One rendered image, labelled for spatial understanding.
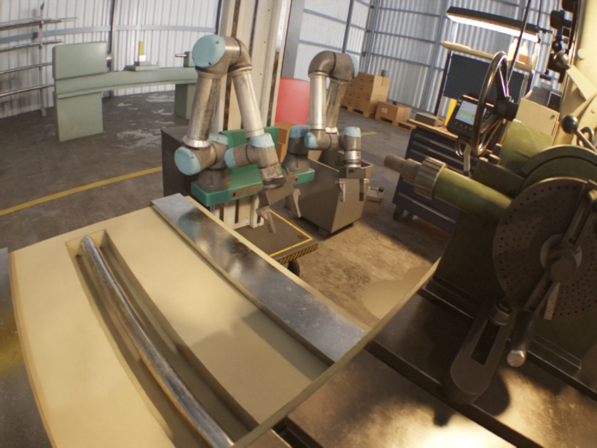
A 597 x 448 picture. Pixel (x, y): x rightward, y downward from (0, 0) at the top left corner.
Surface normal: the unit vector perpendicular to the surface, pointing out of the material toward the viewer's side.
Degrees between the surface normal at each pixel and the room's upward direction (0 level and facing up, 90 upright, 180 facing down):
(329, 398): 0
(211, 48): 82
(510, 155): 62
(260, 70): 90
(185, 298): 0
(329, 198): 90
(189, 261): 0
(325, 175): 90
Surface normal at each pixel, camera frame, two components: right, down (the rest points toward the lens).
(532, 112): -0.68, 0.29
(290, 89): 0.46, 0.50
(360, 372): 0.14, -0.86
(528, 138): -0.29, -0.53
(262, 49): 0.68, 0.45
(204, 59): -0.34, 0.31
